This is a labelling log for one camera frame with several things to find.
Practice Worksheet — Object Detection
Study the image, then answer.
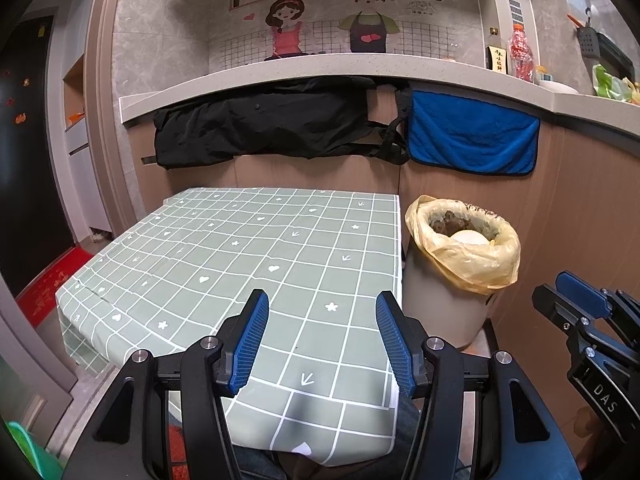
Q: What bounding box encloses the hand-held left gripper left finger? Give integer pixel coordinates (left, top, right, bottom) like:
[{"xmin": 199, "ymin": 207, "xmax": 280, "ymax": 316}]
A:
[{"xmin": 62, "ymin": 289, "xmax": 271, "ymax": 480}]

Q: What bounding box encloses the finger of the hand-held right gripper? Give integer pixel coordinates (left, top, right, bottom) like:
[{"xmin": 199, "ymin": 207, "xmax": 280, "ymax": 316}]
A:
[
  {"xmin": 556, "ymin": 271, "xmax": 613, "ymax": 318},
  {"xmin": 531, "ymin": 284, "xmax": 601, "ymax": 341}
]

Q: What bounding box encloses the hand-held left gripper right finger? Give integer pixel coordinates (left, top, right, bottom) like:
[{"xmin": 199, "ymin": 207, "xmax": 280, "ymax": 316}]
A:
[{"xmin": 376, "ymin": 290, "xmax": 583, "ymax": 480}]

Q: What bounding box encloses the grey trash bin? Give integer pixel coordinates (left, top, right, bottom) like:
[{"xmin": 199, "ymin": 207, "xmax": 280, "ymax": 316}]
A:
[{"xmin": 401, "ymin": 245, "xmax": 493, "ymax": 352}]

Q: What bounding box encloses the yellow plastic bin bag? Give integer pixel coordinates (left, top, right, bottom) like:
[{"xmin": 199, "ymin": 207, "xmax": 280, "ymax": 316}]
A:
[{"xmin": 404, "ymin": 195, "xmax": 522, "ymax": 296}]

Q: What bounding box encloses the green checked tablecloth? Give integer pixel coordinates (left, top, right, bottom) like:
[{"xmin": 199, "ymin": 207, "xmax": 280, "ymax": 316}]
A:
[{"xmin": 55, "ymin": 187, "xmax": 403, "ymax": 468}]

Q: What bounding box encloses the white round waste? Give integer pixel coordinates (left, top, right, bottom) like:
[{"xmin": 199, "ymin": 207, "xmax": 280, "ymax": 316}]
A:
[{"xmin": 450, "ymin": 229, "xmax": 488, "ymax": 247}]

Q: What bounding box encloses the brown crumpled waste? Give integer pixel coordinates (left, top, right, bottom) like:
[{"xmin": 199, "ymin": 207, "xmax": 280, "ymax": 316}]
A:
[{"xmin": 425, "ymin": 207, "xmax": 501, "ymax": 241}]

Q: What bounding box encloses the blue towel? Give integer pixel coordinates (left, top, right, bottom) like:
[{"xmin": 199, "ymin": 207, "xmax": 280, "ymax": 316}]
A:
[{"xmin": 407, "ymin": 90, "xmax": 541, "ymax": 177}]

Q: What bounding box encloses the red doormat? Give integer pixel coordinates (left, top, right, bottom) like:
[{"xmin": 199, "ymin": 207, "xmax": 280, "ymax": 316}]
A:
[{"xmin": 15, "ymin": 246, "xmax": 93, "ymax": 328}]

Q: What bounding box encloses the green plastic bag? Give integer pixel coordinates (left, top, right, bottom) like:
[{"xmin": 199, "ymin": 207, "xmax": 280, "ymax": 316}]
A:
[{"xmin": 592, "ymin": 63, "xmax": 640, "ymax": 106}]

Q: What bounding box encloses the black cloth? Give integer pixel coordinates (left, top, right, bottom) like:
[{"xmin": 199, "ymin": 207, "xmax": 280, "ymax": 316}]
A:
[{"xmin": 152, "ymin": 76, "xmax": 413, "ymax": 171}]

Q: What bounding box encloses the green plastic item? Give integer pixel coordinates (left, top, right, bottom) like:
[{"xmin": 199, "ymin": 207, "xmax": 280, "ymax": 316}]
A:
[{"xmin": 7, "ymin": 421, "xmax": 63, "ymax": 480}]

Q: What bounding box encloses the black utensil holder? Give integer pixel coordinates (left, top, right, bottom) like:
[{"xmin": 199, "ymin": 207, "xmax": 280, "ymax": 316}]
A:
[{"xmin": 577, "ymin": 25, "xmax": 635, "ymax": 78}]

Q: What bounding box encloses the red plastic bottle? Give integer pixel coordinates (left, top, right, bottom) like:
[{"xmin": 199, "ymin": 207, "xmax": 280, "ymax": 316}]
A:
[{"xmin": 509, "ymin": 22, "xmax": 535, "ymax": 82}]

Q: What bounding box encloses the white shelf cabinet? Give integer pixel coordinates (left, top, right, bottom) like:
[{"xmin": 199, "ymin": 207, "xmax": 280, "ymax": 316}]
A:
[{"xmin": 60, "ymin": 57, "xmax": 113, "ymax": 241}]

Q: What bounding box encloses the grey stone counter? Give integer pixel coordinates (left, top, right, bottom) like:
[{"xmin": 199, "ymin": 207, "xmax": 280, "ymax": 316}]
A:
[{"xmin": 119, "ymin": 52, "xmax": 640, "ymax": 138}]

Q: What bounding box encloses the black refrigerator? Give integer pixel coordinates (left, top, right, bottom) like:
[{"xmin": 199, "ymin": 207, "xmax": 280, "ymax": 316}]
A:
[{"xmin": 0, "ymin": 15, "xmax": 76, "ymax": 296}]

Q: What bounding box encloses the cartoon wall poster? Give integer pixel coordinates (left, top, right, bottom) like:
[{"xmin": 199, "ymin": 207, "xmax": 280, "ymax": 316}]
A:
[{"xmin": 207, "ymin": 0, "xmax": 483, "ymax": 76}]

